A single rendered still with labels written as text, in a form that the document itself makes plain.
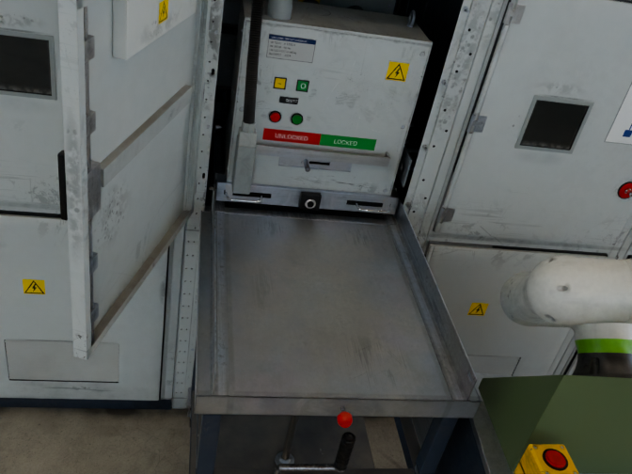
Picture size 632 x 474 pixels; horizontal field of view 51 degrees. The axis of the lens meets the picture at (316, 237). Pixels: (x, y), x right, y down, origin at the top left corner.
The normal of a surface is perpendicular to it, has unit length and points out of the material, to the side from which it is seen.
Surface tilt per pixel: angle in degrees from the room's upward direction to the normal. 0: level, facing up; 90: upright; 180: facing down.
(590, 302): 74
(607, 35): 90
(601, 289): 53
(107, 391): 90
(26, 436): 0
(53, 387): 90
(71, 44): 90
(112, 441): 0
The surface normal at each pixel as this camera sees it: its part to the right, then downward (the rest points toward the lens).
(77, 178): -0.20, 0.53
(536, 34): 0.12, 0.58
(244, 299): 0.17, -0.81
